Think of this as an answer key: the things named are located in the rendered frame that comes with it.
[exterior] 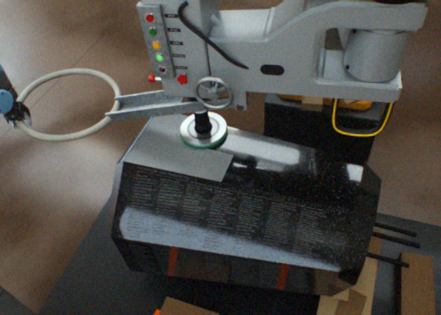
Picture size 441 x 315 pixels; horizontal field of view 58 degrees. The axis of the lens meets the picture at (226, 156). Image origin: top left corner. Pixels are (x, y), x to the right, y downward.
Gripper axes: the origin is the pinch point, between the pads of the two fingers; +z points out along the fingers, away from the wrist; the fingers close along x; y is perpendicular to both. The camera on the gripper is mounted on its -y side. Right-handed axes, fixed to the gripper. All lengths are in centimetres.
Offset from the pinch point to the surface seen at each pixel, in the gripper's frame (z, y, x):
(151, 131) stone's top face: 1, 23, 56
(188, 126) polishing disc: -3, 30, 73
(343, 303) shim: 55, 112, 122
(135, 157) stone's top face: 1, 37, 46
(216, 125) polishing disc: -4, 34, 85
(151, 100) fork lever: -11, 16, 60
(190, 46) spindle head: -54, 42, 74
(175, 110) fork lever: -18, 33, 67
